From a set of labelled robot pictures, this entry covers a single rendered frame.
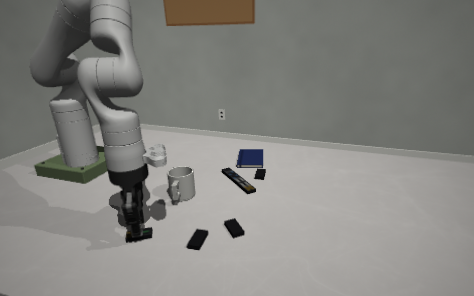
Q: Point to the black domino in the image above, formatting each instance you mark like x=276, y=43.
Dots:
x=237, y=179
x=234, y=228
x=197, y=239
x=260, y=174
x=228, y=172
x=246, y=187
x=147, y=234

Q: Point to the dark blue book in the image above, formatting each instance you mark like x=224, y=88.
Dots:
x=250, y=158

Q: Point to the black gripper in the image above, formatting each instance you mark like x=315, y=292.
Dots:
x=131, y=191

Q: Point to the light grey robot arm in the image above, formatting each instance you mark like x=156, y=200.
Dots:
x=110, y=25

